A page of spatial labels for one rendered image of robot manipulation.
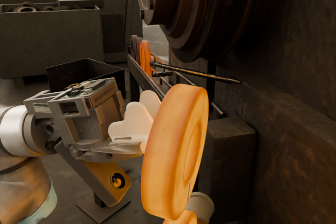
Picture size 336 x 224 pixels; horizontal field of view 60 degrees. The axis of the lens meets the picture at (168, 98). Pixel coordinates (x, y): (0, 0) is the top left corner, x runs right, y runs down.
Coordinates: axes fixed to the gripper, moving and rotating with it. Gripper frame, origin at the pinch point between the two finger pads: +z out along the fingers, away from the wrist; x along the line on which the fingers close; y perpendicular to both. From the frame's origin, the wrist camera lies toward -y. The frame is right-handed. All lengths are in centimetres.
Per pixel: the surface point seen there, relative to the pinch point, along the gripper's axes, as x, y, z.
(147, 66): 97, -13, -54
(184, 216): 2.4, -14.1, -3.6
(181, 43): 36.0, 4.7, -10.8
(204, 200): 15.5, -22.6, -5.7
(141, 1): 43, 16, -21
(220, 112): 39.9, -15.3, -6.1
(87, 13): 224, 22, -170
